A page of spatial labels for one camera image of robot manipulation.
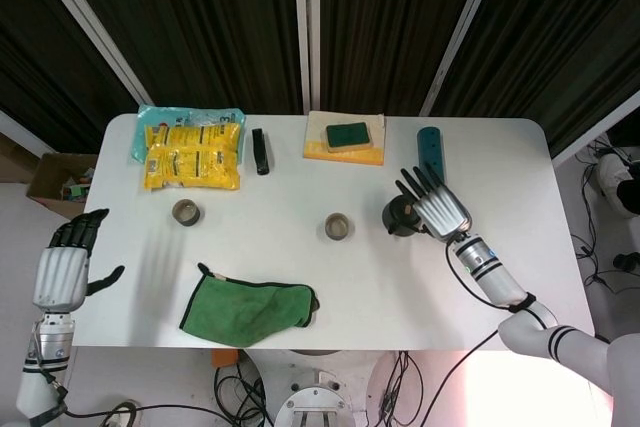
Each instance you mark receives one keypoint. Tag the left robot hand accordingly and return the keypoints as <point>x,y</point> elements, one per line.
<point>60,277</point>

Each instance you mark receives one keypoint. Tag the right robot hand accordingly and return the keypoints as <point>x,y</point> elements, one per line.
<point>445,209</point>

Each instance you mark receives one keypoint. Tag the black teapot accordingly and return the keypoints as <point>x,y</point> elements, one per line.
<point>397,212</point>

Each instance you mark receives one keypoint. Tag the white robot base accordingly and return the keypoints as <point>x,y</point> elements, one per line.
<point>320,397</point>

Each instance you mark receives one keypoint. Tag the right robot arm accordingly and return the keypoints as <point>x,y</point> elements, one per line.
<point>530,332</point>

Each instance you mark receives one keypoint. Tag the teal block with holes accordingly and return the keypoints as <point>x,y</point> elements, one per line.
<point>430,147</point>

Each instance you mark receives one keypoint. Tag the cardboard box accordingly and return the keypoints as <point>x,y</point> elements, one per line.
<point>47,182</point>

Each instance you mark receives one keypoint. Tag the folded yellow cloth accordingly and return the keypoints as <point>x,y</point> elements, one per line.
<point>345,156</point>

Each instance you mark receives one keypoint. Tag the green yellow sponge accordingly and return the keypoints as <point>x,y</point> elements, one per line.
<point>349,135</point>

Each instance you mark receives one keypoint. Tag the white shoe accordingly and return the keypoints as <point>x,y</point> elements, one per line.
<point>610,172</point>

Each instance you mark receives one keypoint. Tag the yellow snack bag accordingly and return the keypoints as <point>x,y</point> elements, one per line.
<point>200,134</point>
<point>192,169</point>

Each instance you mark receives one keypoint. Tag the green microfiber cloth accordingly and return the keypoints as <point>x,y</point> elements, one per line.
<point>240,309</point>

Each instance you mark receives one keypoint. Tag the orange object under table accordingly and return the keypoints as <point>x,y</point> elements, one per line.
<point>225,359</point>

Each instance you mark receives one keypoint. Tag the light blue plastic bag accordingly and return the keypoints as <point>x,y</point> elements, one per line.
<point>160,114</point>

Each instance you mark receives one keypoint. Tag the black stapler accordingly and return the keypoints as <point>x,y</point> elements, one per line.
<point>261,152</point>

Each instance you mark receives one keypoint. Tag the dark partition panel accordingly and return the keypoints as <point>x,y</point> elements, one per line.
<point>390,22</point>
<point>40,47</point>
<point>560,22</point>
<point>200,22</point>

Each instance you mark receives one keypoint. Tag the white partition frame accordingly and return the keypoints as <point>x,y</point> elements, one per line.
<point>462,22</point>
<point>300,22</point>
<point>90,22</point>
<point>17,133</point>
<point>590,139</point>

